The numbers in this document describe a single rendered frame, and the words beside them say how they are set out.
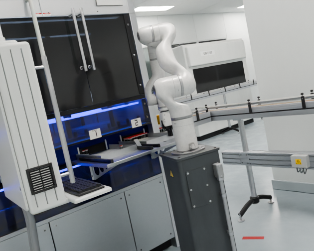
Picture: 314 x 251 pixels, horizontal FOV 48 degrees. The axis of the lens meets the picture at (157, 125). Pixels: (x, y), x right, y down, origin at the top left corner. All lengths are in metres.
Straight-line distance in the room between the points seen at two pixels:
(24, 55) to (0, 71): 0.12
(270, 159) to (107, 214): 1.36
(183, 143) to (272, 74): 1.79
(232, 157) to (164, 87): 1.51
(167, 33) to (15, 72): 0.90
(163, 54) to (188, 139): 0.50
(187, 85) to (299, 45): 1.65
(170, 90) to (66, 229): 1.09
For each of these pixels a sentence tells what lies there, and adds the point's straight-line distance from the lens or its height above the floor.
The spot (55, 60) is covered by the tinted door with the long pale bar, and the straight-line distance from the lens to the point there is 2.33.
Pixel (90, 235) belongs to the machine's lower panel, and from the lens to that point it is 2.44.
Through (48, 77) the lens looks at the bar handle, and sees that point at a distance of 1.68.
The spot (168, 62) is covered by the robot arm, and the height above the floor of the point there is 1.36.
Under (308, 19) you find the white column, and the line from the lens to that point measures 3.32.
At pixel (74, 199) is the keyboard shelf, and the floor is 0.80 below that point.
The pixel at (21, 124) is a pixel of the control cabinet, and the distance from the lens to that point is 1.63.
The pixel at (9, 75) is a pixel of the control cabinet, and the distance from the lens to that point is 1.64.
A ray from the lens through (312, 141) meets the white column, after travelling 3.45.
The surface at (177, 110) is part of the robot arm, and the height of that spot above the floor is 1.10.
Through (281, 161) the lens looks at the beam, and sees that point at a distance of 2.93.
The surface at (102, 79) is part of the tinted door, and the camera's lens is 2.45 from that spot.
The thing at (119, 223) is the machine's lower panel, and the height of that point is 0.38.
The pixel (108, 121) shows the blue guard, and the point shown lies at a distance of 2.43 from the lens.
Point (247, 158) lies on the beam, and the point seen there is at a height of 0.50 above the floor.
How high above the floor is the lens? 1.24
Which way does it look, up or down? 6 degrees down
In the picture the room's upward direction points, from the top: 12 degrees counter-clockwise
